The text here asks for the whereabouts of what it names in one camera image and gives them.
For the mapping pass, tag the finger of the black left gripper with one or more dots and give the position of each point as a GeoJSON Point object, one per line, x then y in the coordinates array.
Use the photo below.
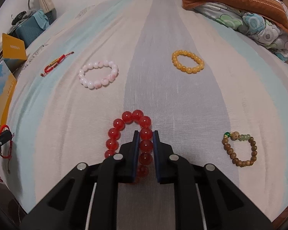
{"type": "Point", "coordinates": [5, 137]}

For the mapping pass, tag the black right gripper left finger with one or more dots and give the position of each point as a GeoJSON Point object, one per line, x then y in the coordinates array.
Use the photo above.
{"type": "Point", "coordinates": [122, 166]}

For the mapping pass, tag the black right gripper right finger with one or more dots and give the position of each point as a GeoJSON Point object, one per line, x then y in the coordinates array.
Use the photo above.
{"type": "Point", "coordinates": [170, 167]}

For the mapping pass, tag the blue yellow cardboard box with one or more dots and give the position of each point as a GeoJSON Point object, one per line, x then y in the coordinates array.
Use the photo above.
{"type": "Point", "coordinates": [7, 87]}

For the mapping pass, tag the striped pastel bed sheet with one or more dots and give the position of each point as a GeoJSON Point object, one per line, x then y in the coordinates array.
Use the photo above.
{"type": "Point", "coordinates": [213, 94]}

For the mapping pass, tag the yellow open box flap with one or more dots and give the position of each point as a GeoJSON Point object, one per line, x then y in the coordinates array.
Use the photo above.
{"type": "Point", "coordinates": [13, 48]}

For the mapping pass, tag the teal bedside basket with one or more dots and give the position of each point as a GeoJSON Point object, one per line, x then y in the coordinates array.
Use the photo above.
{"type": "Point", "coordinates": [29, 28]}

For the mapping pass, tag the floral folded quilt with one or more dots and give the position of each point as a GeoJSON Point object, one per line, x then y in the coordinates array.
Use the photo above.
{"type": "Point", "coordinates": [261, 30]}

